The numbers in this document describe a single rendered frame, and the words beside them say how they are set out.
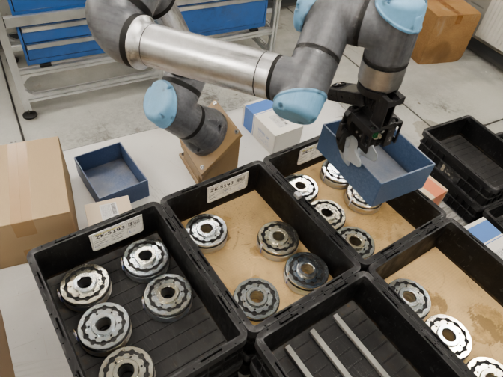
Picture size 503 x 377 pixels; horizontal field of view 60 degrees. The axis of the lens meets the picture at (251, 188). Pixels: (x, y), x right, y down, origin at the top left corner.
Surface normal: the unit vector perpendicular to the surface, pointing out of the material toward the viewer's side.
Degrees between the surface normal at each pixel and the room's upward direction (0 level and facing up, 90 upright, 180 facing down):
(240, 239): 0
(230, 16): 90
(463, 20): 89
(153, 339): 0
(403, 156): 89
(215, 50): 33
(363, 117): 4
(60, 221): 90
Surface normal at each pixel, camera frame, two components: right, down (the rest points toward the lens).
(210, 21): 0.47, 0.67
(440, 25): 0.28, 0.71
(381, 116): -0.89, 0.32
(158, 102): -0.59, -0.17
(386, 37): -0.41, 0.67
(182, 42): -0.21, -0.31
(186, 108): 0.76, 0.22
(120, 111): 0.09, -0.69
